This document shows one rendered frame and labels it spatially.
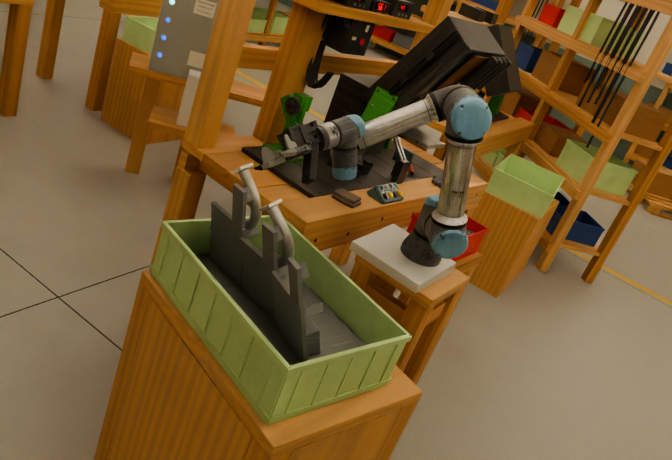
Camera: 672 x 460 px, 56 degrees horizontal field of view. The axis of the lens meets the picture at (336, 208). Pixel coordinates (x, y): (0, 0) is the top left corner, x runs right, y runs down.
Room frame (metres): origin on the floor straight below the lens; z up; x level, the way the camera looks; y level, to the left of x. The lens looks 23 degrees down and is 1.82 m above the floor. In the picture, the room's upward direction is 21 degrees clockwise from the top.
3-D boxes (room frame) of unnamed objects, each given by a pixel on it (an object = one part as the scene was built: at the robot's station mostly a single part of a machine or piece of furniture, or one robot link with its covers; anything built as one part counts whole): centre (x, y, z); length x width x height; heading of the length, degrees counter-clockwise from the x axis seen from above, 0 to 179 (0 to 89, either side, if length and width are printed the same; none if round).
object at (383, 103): (2.71, -0.03, 1.17); 0.13 x 0.12 x 0.20; 149
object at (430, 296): (2.08, -0.34, 0.83); 0.32 x 0.32 x 0.04; 62
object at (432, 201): (2.07, -0.34, 1.06); 0.13 x 0.12 x 0.14; 15
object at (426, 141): (2.82, -0.14, 1.11); 0.39 x 0.16 x 0.03; 59
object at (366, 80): (2.97, 0.04, 1.07); 0.30 x 0.18 x 0.34; 149
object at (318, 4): (2.94, 0.20, 1.52); 0.90 x 0.25 x 0.04; 149
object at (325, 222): (2.66, -0.26, 0.82); 1.50 x 0.14 x 0.15; 149
